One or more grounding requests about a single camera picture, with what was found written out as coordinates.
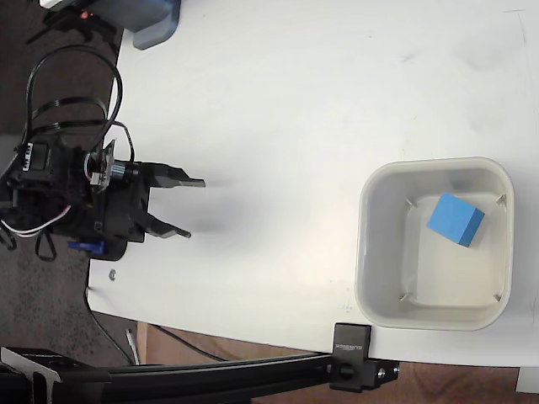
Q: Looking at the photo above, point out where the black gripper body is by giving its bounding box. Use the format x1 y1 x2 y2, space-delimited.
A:
97 162 152 244

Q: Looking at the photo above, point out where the blue cube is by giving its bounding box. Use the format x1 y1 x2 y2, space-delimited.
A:
425 192 486 249

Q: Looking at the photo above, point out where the black six-joint robot arm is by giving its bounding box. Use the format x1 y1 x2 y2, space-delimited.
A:
0 134 102 253

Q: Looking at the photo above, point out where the white square plastic bin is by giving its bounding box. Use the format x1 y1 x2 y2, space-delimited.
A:
354 157 515 332

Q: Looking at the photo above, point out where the blue clamp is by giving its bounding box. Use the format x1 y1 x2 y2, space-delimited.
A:
67 239 106 257

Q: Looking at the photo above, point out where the gray-blue device base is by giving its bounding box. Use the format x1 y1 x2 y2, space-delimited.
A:
90 0 185 51

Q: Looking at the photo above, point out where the black device with red light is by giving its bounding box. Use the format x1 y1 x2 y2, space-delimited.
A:
24 6 125 45

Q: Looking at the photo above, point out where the white sheet corner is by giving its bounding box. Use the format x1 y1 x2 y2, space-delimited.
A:
515 364 539 395

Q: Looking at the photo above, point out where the gripper camera board with lens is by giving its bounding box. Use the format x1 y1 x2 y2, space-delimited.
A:
83 137 142 193

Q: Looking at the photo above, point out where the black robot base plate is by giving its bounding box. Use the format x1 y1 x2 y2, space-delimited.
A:
88 239 129 261

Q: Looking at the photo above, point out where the black flat ribbon cable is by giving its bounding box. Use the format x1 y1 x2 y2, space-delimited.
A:
29 119 111 131
33 96 109 119

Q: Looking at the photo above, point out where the white wire bundle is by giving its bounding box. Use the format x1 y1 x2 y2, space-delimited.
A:
0 205 71 239

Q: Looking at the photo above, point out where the black round cable loop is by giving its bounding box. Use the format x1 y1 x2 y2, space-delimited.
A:
25 44 136 167

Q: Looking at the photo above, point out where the white cable plug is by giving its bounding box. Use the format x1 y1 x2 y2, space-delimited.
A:
125 328 140 365

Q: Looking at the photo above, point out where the thin black floor cable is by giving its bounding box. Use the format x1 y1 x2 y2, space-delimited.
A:
86 288 228 364

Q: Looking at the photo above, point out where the black metal stand frame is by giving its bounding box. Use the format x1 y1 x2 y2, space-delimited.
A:
0 345 113 404

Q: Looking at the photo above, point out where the black table clamp bracket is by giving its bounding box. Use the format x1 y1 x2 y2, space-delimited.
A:
328 322 401 393

